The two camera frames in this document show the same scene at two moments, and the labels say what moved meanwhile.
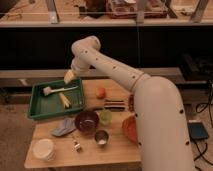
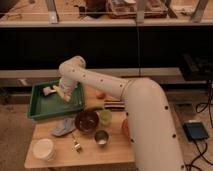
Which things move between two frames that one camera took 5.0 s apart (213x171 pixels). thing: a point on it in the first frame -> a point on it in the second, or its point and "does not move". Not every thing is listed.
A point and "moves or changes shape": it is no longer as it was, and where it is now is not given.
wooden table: [104, 133] does not move
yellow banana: [64, 100] moves or changes shape
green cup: [105, 117] does not move
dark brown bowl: [87, 122] does not move
